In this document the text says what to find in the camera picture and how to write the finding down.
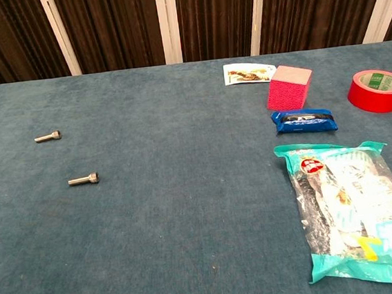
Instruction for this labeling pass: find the red tape roll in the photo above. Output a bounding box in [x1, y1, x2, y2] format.
[344, 67, 392, 117]

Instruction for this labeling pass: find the blue cookie snack packet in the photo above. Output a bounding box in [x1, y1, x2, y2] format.
[270, 105, 339, 138]

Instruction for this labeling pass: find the teal clear snack bag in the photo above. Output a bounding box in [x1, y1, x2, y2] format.
[272, 134, 392, 294]

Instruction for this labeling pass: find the pink foam cube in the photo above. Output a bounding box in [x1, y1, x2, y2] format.
[263, 62, 317, 113]

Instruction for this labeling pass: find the teal velvet table cover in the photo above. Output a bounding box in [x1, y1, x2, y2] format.
[0, 40, 392, 294]

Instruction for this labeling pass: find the silver bolt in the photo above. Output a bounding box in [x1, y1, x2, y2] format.
[67, 171, 101, 187]
[33, 129, 63, 145]

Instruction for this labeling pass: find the white picture sachet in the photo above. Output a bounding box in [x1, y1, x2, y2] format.
[222, 59, 278, 87]

